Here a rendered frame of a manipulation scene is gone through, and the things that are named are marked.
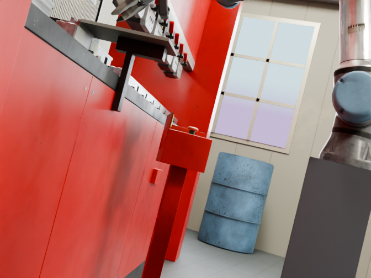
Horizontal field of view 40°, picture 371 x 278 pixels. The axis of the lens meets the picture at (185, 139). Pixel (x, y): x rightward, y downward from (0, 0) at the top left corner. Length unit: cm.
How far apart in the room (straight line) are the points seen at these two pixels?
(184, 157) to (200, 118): 189
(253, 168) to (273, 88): 117
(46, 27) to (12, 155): 24
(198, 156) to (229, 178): 315
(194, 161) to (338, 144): 56
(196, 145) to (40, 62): 90
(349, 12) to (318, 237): 58
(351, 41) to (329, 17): 454
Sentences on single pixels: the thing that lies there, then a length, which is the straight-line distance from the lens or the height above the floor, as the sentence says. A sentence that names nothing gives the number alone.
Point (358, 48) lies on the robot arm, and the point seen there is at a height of 106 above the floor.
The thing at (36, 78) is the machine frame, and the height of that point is 76.
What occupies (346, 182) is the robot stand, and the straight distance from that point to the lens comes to 141.
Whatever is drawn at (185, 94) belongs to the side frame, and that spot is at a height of 116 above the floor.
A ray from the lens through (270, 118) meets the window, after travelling 568.
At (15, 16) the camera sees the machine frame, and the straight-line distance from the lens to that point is 68.
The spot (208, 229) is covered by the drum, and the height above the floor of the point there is 13.
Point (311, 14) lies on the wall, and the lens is 595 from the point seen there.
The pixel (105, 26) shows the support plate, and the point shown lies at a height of 99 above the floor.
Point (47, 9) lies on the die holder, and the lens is 129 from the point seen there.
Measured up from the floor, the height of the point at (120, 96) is 82.
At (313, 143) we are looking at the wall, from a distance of 560.
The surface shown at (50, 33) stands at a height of 85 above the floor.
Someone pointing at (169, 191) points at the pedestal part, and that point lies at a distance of 186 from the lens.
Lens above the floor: 67
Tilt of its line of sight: 3 degrees up
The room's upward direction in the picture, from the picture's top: 14 degrees clockwise
